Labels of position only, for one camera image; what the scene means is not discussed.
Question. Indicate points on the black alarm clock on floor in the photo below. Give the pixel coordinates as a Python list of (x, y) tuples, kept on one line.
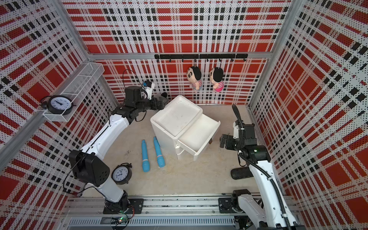
[(122, 174)]

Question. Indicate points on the black wall hook rail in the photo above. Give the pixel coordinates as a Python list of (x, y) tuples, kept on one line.
[(171, 57)]

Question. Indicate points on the small circuit board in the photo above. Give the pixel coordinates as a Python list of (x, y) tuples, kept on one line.
[(114, 221)]

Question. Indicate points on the white wire wall basket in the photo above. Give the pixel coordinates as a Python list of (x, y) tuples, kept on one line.
[(78, 89)]

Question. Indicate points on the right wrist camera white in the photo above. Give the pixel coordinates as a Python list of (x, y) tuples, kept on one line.
[(235, 130)]

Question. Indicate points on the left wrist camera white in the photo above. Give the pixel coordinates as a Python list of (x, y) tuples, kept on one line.
[(149, 87)]

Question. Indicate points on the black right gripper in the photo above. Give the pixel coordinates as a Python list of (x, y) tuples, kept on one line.
[(224, 139)]

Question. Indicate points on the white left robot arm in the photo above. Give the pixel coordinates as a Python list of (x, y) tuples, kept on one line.
[(87, 164)]

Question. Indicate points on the blue toy microphone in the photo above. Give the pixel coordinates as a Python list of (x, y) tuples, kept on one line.
[(160, 158), (145, 159)]

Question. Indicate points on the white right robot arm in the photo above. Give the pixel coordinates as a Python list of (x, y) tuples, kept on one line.
[(272, 212)]

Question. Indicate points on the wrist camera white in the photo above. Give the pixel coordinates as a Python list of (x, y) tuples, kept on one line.
[(149, 87), (235, 130)]

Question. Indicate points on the white plastic drawer cabinet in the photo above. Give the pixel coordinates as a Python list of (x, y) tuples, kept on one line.
[(171, 123)]

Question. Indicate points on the black alarm clock in basket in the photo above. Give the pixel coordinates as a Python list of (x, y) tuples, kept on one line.
[(58, 104)]

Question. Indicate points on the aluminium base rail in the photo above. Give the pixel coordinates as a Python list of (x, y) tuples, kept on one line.
[(162, 212)]

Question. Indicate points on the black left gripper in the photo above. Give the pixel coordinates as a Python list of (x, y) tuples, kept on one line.
[(156, 108)]

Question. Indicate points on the plush doll blue shorts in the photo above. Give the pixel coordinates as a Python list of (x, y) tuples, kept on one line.
[(194, 76)]

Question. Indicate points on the plush doll pink shorts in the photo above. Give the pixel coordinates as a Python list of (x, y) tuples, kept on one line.
[(216, 78)]

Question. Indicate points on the black cylinder on floor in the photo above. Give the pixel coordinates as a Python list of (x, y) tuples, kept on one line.
[(241, 173)]

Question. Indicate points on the white top drawer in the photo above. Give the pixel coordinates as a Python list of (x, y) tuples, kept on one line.
[(196, 139)]

